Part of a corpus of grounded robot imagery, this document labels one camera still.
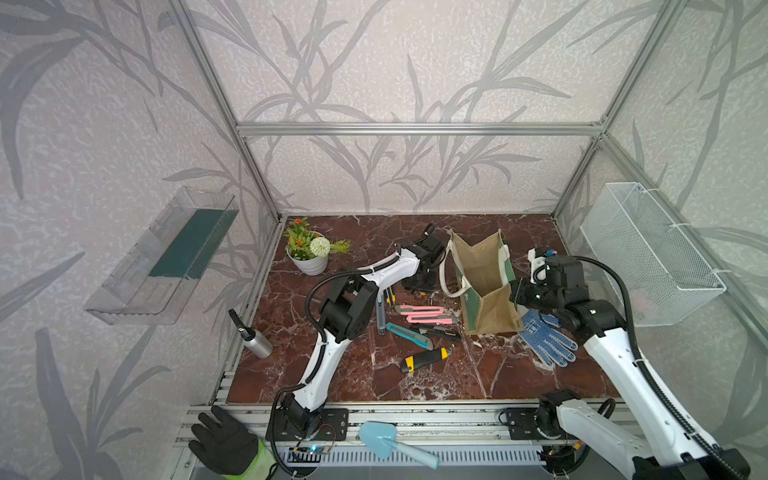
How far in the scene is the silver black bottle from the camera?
0.75m

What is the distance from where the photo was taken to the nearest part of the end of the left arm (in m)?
0.74

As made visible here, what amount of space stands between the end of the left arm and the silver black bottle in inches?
16.8
